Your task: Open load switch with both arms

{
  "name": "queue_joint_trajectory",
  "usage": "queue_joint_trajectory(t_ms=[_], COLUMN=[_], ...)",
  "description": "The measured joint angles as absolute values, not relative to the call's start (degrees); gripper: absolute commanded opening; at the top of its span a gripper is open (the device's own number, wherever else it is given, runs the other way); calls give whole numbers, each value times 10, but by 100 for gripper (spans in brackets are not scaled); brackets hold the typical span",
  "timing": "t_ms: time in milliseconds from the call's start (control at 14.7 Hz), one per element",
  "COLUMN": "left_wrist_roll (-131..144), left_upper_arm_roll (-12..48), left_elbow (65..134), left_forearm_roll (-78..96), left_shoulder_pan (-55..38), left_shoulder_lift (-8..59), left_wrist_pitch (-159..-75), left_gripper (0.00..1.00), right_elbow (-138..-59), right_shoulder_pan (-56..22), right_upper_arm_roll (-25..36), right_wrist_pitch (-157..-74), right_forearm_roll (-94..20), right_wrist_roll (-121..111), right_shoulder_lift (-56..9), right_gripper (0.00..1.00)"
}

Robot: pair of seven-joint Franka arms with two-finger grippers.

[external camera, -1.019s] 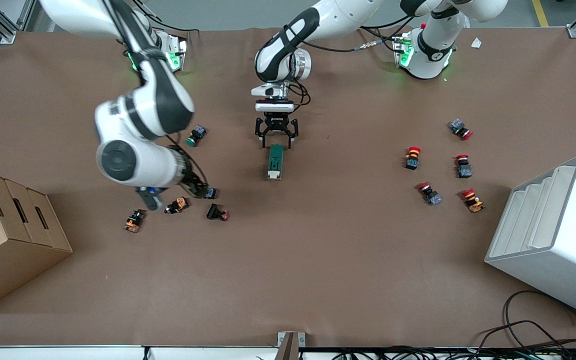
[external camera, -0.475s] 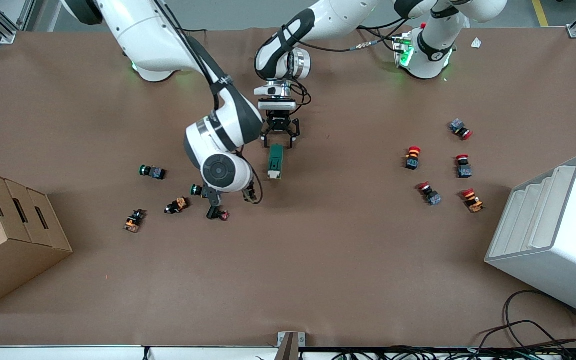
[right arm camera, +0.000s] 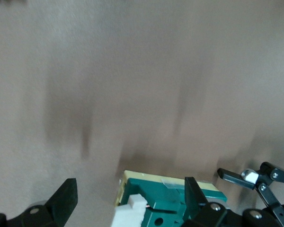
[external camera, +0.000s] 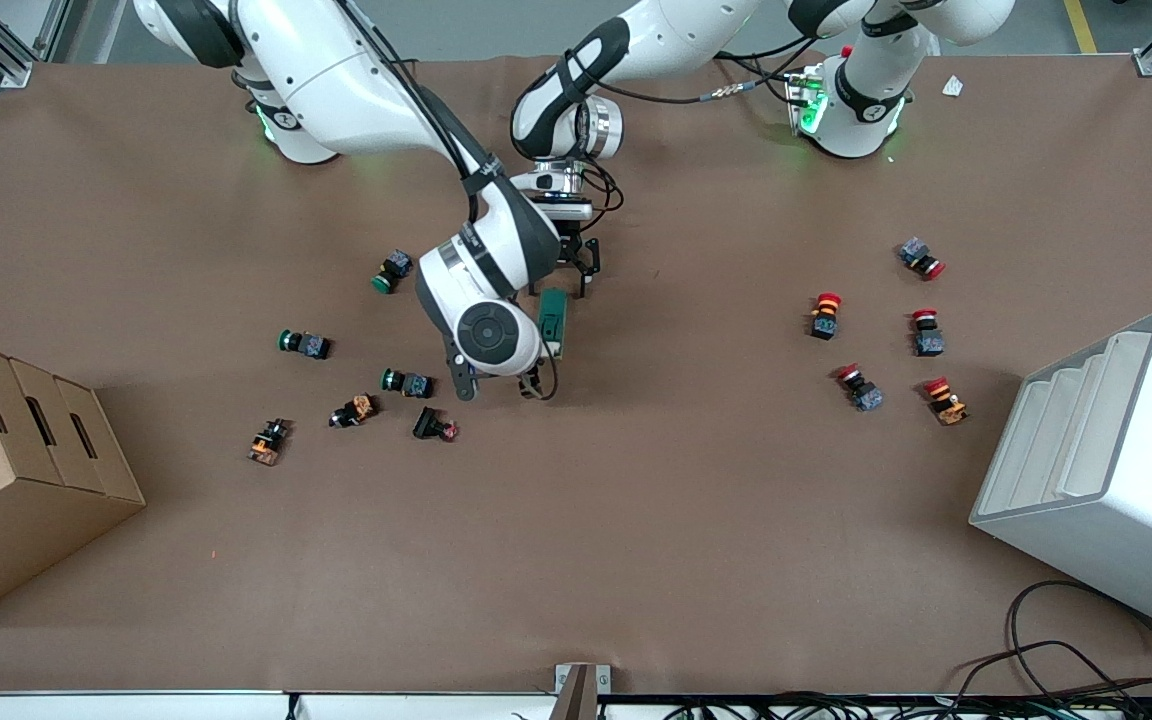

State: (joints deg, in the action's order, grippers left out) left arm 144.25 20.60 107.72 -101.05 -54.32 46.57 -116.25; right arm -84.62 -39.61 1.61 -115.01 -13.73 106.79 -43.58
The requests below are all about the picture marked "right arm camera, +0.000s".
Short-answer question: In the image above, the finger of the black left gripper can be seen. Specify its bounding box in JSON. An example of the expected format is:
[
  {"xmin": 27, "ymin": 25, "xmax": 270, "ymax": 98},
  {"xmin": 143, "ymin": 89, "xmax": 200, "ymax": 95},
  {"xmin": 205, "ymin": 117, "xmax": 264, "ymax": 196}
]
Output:
[{"xmin": 217, "ymin": 161, "xmax": 284, "ymax": 227}]

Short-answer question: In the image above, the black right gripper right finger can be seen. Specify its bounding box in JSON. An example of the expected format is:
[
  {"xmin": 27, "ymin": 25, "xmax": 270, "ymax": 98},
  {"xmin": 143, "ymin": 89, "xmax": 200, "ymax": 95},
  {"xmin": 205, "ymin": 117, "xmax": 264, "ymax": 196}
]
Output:
[{"xmin": 181, "ymin": 176, "xmax": 281, "ymax": 227}]

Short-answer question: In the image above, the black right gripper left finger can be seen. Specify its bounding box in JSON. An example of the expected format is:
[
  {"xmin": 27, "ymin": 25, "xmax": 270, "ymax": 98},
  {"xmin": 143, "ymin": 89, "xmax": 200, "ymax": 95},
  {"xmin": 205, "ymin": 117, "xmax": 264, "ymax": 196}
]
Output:
[{"xmin": 0, "ymin": 178, "xmax": 79, "ymax": 227}]

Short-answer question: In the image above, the green relay module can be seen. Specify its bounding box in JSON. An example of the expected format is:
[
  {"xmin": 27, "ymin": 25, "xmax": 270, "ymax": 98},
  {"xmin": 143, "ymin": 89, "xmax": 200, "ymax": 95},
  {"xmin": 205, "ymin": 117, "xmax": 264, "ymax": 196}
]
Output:
[{"xmin": 111, "ymin": 170, "xmax": 228, "ymax": 227}]

